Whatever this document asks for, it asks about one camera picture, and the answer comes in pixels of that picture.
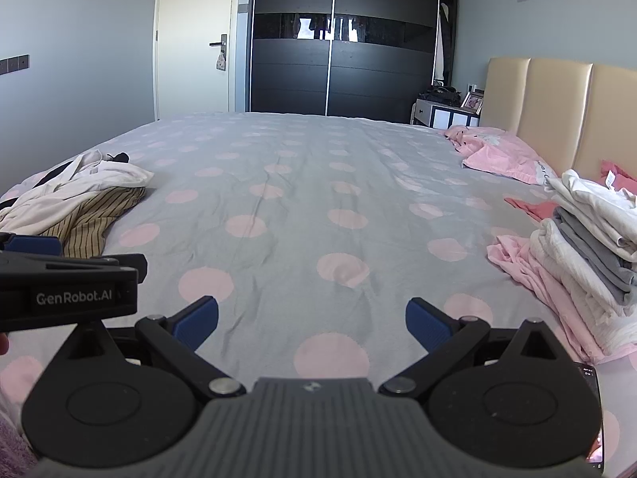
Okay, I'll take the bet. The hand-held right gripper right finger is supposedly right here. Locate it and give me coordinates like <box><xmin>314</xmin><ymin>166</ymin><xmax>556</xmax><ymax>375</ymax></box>
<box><xmin>377</xmin><ymin>298</ymin><xmax>573</xmax><ymax>400</ymax></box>

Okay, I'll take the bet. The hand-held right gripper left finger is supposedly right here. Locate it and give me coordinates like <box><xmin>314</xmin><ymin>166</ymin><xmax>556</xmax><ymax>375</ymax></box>
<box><xmin>50</xmin><ymin>295</ymin><xmax>247</xmax><ymax>400</ymax></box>

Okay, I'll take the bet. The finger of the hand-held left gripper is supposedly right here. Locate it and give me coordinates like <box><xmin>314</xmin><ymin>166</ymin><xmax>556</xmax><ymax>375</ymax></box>
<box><xmin>87</xmin><ymin>252</ymin><xmax>149</xmax><ymax>282</ymax></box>
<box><xmin>0</xmin><ymin>232</ymin><xmax>63</xmax><ymax>259</ymax></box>

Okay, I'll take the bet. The white jacket with dark trim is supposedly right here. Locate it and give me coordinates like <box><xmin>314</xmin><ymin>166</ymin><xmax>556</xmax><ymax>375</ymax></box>
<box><xmin>0</xmin><ymin>151</ymin><xmax>155</xmax><ymax>236</ymax></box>

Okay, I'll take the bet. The white folded sweater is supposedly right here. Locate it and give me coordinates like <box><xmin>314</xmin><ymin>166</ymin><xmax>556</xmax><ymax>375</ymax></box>
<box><xmin>529</xmin><ymin>218</ymin><xmax>637</xmax><ymax>359</ymax></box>

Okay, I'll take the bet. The red garment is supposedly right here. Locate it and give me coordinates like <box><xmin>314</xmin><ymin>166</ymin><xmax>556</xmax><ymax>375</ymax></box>
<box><xmin>504</xmin><ymin>159</ymin><xmax>637</xmax><ymax>223</ymax></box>

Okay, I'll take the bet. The grey pink-dotted bedsheet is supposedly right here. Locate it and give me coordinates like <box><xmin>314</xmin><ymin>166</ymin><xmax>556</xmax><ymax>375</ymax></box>
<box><xmin>0</xmin><ymin>111</ymin><xmax>637</xmax><ymax>478</ymax></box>

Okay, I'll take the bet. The purple fleece robe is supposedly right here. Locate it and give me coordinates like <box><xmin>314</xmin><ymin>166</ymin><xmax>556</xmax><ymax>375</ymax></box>
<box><xmin>0</xmin><ymin>408</ymin><xmax>38</xmax><ymax>478</ymax></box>

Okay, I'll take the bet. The grey folded garment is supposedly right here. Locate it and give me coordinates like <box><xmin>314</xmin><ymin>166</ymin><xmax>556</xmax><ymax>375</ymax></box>
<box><xmin>552</xmin><ymin>206</ymin><xmax>637</xmax><ymax>304</ymax></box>

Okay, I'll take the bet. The black smartphone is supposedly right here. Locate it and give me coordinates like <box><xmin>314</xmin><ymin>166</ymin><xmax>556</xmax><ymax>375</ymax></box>
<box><xmin>571</xmin><ymin>360</ymin><xmax>605</xmax><ymax>476</ymax></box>

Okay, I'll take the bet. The pink pillow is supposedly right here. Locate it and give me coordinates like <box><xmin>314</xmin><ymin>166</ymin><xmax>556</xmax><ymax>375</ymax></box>
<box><xmin>444</xmin><ymin>124</ymin><xmax>561</xmax><ymax>185</ymax></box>

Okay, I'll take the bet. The white folded shirt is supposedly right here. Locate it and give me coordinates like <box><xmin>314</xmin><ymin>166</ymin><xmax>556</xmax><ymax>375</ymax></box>
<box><xmin>545</xmin><ymin>169</ymin><xmax>637</xmax><ymax>260</ymax></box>

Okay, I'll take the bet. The grey white nightstand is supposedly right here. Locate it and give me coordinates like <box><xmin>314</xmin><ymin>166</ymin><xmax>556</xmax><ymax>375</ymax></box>
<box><xmin>410</xmin><ymin>98</ymin><xmax>481</xmax><ymax>129</ymax></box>

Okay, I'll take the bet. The black bag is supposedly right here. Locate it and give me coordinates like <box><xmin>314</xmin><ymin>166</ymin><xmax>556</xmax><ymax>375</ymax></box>
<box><xmin>419</xmin><ymin>84</ymin><xmax>461</xmax><ymax>108</ymax></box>

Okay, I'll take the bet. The black sliding-door wardrobe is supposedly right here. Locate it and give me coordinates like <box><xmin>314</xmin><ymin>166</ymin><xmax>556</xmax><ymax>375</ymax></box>
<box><xmin>247</xmin><ymin>0</ymin><xmax>456</xmax><ymax>123</ymax></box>

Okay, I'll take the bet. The beige padded headboard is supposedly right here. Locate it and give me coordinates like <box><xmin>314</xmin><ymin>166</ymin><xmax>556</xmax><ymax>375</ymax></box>
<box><xmin>480</xmin><ymin>57</ymin><xmax>637</xmax><ymax>192</ymax></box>

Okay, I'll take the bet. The cream door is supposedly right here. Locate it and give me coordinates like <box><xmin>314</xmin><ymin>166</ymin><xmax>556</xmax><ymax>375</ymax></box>
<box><xmin>155</xmin><ymin>0</ymin><xmax>237</xmax><ymax>120</ymax></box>

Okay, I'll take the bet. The white hanging garment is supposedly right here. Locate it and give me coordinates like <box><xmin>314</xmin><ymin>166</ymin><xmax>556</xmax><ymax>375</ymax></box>
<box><xmin>434</xmin><ymin>0</ymin><xmax>451</xmax><ymax>83</ymax></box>

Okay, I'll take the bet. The photo frame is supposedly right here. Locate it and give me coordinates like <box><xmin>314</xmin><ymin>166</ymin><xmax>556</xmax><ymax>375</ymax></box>
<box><xmin>460</xmin><ymin>90</ymin><xmax>486</xmax><ymax>114</ymax></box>

